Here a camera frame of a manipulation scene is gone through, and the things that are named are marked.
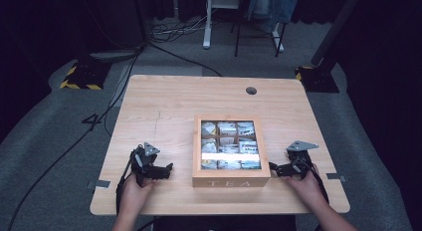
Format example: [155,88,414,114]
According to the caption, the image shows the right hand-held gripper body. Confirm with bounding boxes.
[284,139,320,181]

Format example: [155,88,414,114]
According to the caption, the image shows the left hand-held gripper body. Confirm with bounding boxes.
[129,141,167,188]

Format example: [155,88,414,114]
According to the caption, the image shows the wooden tea box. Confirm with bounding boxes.
[191,114,272,188]

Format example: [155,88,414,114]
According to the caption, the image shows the person's right hand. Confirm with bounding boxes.
[282,164,325,210]

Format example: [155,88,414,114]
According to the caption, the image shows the person's left hand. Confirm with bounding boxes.
[118,174,157,219]

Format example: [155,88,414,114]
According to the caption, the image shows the grey tape strip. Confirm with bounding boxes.
[87,179,111,189]
[325,172,346,183]

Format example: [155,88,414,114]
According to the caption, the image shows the group of tea bags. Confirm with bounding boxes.
[200,120,262,170]

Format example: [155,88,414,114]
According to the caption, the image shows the striped black stand base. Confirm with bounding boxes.
[294,65,341,94]
[59,60,112,92]

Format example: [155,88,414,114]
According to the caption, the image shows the black metal stool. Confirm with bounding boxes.
[233,0,288,59]

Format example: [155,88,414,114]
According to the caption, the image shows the black slanted stand pole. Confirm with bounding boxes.
[310,0,365,68]

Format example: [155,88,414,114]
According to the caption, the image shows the white desk leg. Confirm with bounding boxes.
[202,0,245,51]

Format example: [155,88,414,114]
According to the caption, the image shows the hanging blue jeans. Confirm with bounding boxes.
[247,0,302,34]

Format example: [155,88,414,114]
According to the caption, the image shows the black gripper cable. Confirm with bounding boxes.
[308,160,330,205]
[114,150,137,215]

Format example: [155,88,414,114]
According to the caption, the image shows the long black floor cable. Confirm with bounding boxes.
[6,41,147,231]

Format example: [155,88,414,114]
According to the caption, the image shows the bundle of floor cables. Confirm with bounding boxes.
[147,10,217,45]

